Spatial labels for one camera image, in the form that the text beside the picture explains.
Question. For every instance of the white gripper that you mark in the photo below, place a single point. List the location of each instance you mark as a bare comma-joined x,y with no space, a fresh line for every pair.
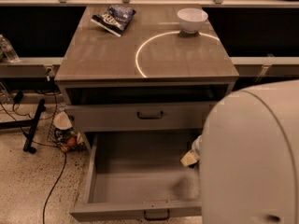
190,159

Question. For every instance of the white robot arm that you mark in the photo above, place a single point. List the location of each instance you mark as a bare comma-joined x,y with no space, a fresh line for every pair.
248,154

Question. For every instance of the grey top drawer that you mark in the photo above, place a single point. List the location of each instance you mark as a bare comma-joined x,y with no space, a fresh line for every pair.
108,118

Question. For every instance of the open middle drawer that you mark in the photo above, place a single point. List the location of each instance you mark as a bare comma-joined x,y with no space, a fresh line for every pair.
136,171

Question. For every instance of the grey drawer cabinet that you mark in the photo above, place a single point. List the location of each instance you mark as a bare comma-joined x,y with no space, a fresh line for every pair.
154,61

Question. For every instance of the white bowl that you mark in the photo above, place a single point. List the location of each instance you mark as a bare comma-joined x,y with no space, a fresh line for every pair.
191,20

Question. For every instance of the blue chip bag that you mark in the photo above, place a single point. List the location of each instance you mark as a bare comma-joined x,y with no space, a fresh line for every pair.
115,19

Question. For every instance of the black stand leg left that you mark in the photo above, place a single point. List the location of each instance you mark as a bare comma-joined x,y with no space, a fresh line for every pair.
31,123

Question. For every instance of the clear water bottle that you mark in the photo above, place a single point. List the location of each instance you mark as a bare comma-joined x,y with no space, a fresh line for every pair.
9,51

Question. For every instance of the black middle drawer handle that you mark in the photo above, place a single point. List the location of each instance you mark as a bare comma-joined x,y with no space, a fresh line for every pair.
156,215

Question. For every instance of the black drawer handle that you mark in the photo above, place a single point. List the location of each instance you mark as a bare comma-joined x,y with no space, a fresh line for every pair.
158,115
156,215

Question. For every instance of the black top drawer handle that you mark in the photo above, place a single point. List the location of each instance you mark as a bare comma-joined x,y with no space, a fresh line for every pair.
158,115

